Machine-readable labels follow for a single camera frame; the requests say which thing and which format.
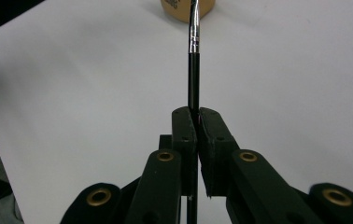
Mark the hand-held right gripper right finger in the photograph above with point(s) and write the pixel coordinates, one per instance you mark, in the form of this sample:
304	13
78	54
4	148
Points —
215	146

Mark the tan cup with animal figure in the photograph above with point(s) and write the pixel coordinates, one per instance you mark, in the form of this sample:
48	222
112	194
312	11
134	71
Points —
177	11

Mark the thin black makeup brush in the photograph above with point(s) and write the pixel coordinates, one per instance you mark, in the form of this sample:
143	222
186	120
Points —
194	77

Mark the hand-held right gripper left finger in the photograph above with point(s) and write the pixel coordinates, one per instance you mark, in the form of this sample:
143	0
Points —
185	140

